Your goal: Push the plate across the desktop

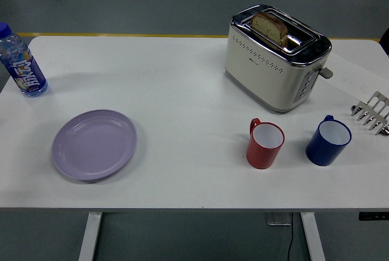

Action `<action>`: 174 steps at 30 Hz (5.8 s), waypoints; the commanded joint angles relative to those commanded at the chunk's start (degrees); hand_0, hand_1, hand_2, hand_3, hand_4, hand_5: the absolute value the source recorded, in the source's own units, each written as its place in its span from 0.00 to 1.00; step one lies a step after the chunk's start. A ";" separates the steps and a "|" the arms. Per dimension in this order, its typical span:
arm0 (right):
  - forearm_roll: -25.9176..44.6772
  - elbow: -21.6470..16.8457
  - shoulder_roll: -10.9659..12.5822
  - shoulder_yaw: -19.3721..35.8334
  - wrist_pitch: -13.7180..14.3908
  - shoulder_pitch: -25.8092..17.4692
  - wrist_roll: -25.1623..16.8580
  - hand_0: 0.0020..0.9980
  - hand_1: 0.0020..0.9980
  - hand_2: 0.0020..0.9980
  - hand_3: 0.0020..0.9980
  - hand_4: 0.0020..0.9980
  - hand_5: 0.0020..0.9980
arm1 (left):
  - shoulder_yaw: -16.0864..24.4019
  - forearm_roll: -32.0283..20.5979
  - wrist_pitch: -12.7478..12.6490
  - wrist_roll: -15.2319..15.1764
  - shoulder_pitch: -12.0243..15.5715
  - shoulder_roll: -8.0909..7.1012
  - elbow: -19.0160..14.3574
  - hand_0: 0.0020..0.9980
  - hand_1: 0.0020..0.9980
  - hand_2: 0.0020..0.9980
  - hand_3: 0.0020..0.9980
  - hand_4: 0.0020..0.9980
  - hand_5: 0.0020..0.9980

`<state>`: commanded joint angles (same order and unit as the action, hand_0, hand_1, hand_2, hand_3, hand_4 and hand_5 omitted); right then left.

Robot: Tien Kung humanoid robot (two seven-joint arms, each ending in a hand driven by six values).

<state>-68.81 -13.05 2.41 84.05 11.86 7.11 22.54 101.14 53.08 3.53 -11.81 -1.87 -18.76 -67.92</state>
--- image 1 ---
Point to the purple round plate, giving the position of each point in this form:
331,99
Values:
94,145

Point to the red mug with white inside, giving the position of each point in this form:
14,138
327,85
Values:
260,157

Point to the cream and chrome toaster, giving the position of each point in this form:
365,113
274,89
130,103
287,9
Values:
264,74

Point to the slice of toast bread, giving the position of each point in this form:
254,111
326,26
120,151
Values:
269,28

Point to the blue mug with white inside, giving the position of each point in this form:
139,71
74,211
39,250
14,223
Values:
321,153

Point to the grey box under table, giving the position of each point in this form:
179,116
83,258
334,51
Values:
279,219

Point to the white table leg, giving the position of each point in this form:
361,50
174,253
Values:
89,236
313,236

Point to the white paper sheet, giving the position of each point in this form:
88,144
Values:
357,74

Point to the clear bottle with blue label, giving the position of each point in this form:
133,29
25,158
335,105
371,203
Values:
25,70

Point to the silver metal toast rack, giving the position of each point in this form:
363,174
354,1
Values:
377,103

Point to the black desk control panel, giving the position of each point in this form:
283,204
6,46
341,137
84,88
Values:
373,216

